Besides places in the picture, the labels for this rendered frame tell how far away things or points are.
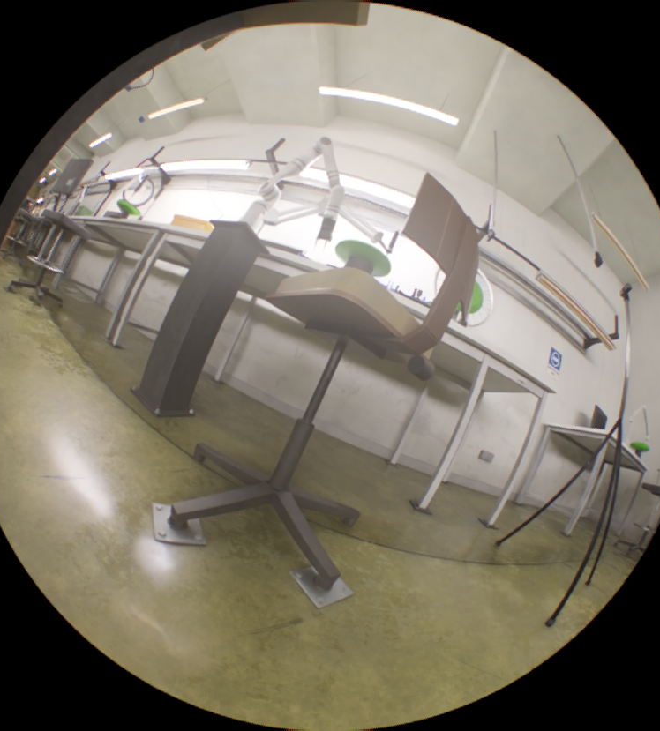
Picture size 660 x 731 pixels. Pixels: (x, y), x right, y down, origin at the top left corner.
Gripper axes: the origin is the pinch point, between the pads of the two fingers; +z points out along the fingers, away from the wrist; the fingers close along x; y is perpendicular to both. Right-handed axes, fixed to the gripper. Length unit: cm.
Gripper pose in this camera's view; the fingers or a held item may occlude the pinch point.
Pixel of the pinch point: (318, 249)
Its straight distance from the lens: 130.3
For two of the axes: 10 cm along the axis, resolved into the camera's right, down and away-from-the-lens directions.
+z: -2.7, 8.8, 3.9
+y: 3.7, -2.8, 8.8
